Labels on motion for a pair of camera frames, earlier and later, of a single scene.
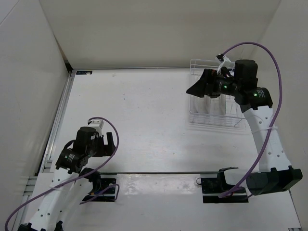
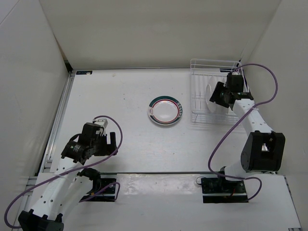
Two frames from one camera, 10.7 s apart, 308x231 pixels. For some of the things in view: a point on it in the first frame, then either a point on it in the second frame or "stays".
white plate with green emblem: [222, 101] → [237, 103]
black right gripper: [206, 85] → [215, 96]
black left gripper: [106, 149] stays
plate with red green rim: [199, 104] → [165, 110]
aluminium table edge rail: [45, 163] stays
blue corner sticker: [83, 72] stays
